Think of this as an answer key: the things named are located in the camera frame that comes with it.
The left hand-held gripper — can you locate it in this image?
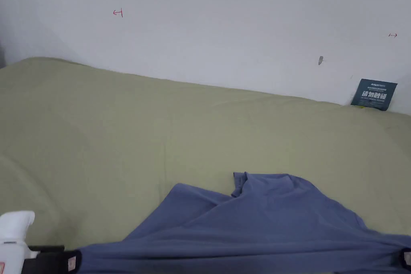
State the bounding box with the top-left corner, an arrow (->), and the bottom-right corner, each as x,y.
0,210 -> 83,274

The blue shirt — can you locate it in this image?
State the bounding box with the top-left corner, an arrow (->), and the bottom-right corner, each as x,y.
74,171 -> 411,274

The bed with pale green sheet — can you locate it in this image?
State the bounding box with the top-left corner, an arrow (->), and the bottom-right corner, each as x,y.
0,57 -> 411,274

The dark card with white print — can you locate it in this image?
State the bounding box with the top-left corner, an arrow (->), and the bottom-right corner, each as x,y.
350,78 -> 399,112

